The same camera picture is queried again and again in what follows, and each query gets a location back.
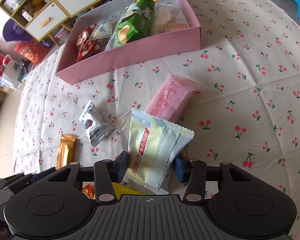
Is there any white blue bread packet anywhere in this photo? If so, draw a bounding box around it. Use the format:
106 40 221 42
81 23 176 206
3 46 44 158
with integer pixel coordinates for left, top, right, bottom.
89 15 119 40

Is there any green snack bag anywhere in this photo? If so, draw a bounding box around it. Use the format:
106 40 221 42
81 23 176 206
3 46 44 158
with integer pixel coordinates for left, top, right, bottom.
105 0 155 50

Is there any clear wafer packet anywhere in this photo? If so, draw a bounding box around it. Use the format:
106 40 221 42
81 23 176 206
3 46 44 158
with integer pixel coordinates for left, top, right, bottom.
150 3 189 35

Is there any yellow snack packet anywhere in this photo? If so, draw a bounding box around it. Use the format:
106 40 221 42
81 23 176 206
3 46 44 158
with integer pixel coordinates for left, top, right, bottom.
112 183 142 199

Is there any orange cracker packet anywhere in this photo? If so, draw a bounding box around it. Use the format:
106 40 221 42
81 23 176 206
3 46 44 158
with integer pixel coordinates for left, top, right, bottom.
82 184 95 199

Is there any pink cardboard box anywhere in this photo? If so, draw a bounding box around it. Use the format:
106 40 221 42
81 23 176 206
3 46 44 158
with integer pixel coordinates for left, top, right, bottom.
56 0 202 85

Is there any pink wafer packet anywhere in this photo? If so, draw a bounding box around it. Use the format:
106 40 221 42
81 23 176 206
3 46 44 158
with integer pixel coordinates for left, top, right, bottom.
144 74 204 123

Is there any purple hat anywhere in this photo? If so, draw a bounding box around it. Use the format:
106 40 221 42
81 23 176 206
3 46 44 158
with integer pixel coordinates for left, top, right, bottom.
2 19 32 42

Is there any gold foil snack bar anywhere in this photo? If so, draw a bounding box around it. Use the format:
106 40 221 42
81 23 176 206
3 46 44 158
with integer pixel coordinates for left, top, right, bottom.
56 134 77 170

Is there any pale green snack packet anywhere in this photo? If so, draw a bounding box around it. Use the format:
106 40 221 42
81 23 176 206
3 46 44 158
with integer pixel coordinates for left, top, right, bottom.
126 108 194 194

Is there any cherry print tablecloth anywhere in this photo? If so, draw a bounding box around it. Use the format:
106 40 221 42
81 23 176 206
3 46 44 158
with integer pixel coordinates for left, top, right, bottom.
13 0 300 239

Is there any small blue white packet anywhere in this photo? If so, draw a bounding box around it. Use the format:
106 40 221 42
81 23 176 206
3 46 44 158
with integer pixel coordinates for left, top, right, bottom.
79 100 113 147

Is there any red paper bag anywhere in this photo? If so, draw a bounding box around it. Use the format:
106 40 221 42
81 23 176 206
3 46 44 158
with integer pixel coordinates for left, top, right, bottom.
14 41 50 64

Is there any red snack packet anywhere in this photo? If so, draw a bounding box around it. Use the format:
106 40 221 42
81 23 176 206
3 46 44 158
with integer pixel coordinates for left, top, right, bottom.
76 24 101 62

